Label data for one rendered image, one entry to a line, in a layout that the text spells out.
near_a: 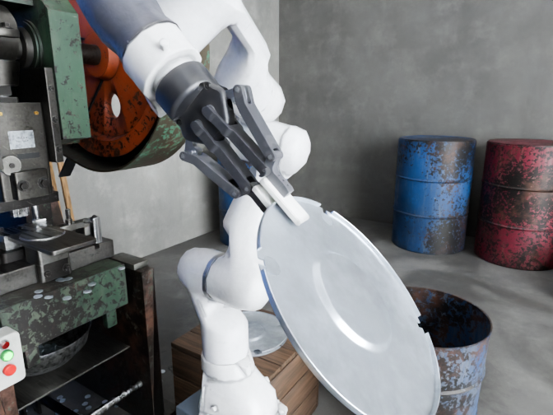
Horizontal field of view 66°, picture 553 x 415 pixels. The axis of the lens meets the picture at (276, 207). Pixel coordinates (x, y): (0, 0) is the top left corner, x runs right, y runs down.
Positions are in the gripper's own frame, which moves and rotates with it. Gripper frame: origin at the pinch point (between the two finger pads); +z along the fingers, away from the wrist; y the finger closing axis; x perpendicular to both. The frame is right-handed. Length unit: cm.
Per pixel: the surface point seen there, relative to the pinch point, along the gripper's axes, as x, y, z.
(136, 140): 68, -62, -60
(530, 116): 348, 40, 40
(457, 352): 77, -26, 58
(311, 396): 86, -87, 50
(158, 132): 64, -50, -52
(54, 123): 44, -64, -71
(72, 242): 35, -78, -38
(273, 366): 63, -72, 28
